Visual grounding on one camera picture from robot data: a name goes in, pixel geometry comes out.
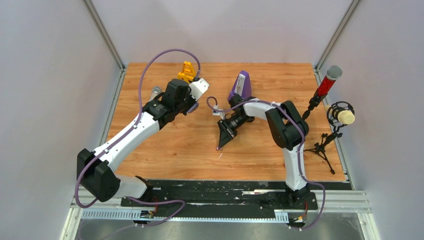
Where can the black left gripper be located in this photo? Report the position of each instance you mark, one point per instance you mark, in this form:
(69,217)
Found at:
(192,101)

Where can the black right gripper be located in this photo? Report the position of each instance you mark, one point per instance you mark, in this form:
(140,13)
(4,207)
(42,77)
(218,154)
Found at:
(226,134)

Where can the purple-grey earbud charging case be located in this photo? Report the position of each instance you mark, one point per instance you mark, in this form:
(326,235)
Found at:
(193,108)

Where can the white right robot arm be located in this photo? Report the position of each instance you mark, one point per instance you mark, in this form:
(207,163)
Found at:
(288,130)

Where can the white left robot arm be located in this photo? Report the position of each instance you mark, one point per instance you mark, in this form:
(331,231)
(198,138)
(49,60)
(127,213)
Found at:
(96,168)

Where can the yellow toy block on car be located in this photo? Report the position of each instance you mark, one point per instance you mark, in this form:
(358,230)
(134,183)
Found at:
(188,73)

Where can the silver glitter microphone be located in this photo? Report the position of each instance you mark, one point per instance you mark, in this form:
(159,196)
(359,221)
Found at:
(156,90)

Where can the purple metronome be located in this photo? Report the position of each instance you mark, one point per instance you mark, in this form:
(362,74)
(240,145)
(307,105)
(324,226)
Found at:
(242,86)

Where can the red microphone on stand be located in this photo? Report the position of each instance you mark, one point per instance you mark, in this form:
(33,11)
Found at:
(333,73)

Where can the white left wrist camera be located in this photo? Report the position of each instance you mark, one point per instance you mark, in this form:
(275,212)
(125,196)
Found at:
(198,88)

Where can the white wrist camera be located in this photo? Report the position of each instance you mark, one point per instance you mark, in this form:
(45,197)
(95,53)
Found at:
(198,88)
(216,111)

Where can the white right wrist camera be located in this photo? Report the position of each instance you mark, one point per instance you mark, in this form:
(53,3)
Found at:
(216,111)

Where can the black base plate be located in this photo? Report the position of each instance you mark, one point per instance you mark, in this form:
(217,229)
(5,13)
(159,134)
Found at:
(230,199)

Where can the beige microphone in shock mount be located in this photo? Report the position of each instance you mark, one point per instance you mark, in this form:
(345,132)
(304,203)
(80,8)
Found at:
(339,115)

